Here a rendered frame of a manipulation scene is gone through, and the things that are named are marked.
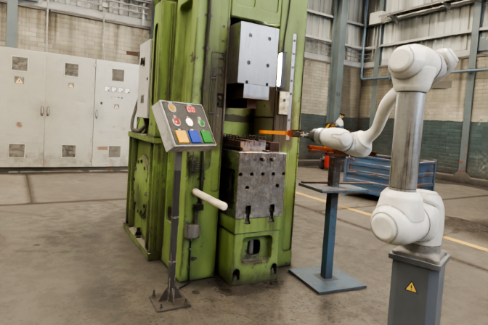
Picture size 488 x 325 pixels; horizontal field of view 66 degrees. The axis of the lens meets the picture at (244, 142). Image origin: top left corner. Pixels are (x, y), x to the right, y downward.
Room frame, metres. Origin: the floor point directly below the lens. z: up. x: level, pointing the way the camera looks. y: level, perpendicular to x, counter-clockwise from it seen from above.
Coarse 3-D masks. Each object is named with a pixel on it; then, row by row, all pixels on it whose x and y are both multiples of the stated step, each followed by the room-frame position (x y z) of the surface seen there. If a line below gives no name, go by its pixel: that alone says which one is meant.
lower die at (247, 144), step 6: (228, 138) 2.76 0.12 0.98; (234, 138) 2.69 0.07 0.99; (240, 138) 2.71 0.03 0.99; (246, 138) 2.63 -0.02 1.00; (252, 138) 2.65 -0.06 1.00; (240, 144) 2.51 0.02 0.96; (246, 144) 2.53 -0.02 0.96; (252, 144) 2.55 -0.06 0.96; (258, 144) 2.57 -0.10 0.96; (264, 144) 2.60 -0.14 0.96; (246, 150) 2.53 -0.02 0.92; (252, 150) 2.55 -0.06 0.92; (258, 150) 2.57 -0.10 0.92
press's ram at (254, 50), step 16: (240, 32) 2.48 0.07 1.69; (256, 32) 2.54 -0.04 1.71; (272, 32) 2.60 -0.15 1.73; (240, 48) 2.48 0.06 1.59; (256, 48) 2.54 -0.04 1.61; (272, 48) 2.60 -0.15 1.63; (240, 64) 2.49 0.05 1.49; (256, 64) 2.55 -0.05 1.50; (272, 64) 2.61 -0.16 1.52; (240, 80) 2.49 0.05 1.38; (256, 80) 2.55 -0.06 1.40; (272, 80) 2.61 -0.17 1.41
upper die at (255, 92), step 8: (232, 88) 2.65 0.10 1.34; (240, 88) 2.54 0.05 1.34; (248, 88) 2.52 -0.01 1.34; (256, 88) 2.55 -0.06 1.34; (264, 88) 2.58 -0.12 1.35; (232, 96) 2.64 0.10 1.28; (240, 96) 2.54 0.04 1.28; (248, 96) 2.53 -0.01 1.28; (256, 96) 2.56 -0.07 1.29; (264, 96) 2.59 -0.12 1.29
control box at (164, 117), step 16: (160, 112) 2.05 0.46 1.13; (176, 112) 2.12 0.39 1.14; (192, 112) 2.22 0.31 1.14; (160, 128) 2.05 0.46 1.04; (176, 128) 2.05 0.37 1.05; (192, 128) 2.16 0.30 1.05; (208, 128) 2.27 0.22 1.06; (176, 144) 1.99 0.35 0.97; (192, 144) 2.09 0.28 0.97; (208, 144) 2.20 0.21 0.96
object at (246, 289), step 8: (216, 280) 2.55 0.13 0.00; (272, 280) 2.60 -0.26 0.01; (280, 280) 2.62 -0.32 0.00; (224, 288) 2.44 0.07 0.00; (232, 288) 2.43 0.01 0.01; (240, 288) 2.44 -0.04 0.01; (248, 288) 2.46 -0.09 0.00; (256, 288) 2.46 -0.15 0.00; (264, 288) 2.47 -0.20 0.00; (272, 288) 2.49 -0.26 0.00
